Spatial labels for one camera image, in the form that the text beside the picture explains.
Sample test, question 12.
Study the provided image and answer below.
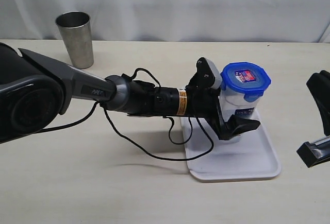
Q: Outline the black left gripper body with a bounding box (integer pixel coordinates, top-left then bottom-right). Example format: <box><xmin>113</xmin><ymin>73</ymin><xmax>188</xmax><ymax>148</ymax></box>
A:
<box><xmin>184</xmin><ymin>79</ymin><xmax>234</xmax><ymax>141</ymax></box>

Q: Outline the white plastic tray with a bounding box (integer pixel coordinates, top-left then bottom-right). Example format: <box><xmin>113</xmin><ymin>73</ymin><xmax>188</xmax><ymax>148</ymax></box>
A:
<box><xmin>180</xmin><ymin>117</ymin><xmax>282</xmax><ymax>182</ymax></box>

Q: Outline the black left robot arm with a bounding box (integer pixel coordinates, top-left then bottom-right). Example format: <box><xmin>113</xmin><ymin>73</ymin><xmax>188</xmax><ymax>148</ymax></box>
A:
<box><xmin>1</xmin><ymin>44</ymin><xmax>260</xmax><ymax>143</ymax></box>

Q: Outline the stainless steel cup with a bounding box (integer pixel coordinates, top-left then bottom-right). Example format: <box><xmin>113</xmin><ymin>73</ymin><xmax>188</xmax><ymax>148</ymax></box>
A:
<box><xmin>55</xmin><ymin>11</ymin><xmax>94</xmax><ymax>69</ymax></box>

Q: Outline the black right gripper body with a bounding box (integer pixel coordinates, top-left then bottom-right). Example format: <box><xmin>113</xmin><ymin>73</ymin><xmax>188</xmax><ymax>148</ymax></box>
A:
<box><xmin>296</xmin><ymin>136</ymin><xmax>329</xmax><ymax>168</ymax></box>

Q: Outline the clear plastic container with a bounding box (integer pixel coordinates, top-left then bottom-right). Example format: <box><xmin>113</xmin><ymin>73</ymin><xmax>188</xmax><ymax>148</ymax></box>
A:
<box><xmin>219</xmin><ymin>87</ymin><xmax>261</xmax><ymax>122</ymax></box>

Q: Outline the white backdrop cloth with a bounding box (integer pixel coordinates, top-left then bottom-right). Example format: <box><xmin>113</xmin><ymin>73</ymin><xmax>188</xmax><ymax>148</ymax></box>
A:
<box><xmin>1</xmin><ymin>0</ymin><xmax>329</xmax><ymax>43</ymax></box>

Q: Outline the blue container lid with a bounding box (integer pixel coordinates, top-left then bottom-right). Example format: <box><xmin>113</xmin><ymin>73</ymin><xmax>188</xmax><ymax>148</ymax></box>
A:
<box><xmin>221</xmin><ymin>62</ymin><xmax>271</xmax><ymax>102</ymax></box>

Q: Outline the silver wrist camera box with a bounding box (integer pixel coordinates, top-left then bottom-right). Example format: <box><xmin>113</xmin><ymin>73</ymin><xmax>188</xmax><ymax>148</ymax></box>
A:
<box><xmin>187</xmin><ymin>57</ymin><xmax>222</xmax><ymax>90</ymax></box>

